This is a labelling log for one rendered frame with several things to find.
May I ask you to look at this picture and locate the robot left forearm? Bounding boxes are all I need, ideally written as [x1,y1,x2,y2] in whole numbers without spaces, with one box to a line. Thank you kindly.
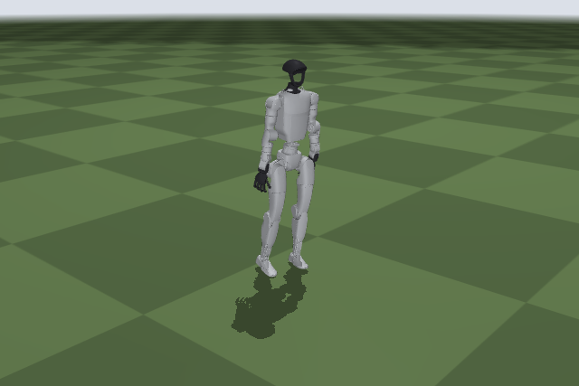
[308,130,320,159]

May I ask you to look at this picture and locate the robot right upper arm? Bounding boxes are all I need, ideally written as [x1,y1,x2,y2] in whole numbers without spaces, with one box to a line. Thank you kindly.
[264,95,283,141]

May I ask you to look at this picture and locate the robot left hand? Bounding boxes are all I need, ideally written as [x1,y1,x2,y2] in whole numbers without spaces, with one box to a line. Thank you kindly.
[298,154,319,174]

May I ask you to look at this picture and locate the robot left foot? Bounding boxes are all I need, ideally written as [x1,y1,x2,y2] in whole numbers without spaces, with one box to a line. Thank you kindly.
[289,252,308,269]

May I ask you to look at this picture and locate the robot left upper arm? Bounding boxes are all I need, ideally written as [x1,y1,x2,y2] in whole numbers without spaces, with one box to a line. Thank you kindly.
[308,91,320,133]

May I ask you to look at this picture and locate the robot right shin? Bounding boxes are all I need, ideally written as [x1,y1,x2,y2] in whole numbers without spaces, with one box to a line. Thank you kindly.
[261,212,279,262]

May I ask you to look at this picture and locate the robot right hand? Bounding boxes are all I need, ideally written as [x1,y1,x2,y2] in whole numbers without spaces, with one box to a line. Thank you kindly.
[253,164,271,193]

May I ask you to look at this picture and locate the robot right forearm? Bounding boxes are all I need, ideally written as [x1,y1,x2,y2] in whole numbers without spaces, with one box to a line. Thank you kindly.
[259,130,273,171]

